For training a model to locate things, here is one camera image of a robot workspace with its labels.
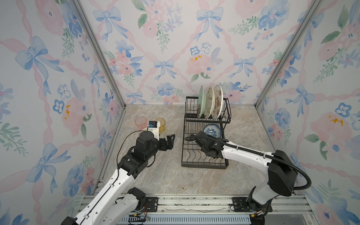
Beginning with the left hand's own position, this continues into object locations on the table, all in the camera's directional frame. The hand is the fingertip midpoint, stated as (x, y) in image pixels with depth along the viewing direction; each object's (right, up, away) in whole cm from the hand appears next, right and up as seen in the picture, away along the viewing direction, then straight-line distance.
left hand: (167, 134), depth 72 cm
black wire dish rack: (+14, -16, +18) cm, 28 cm away
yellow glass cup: (-6, +1, +23) cm, 24 cm away
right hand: (+24, -4, +13) cm, 28 cm away
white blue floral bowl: (+27, +1, +15) cm, 31 cm away
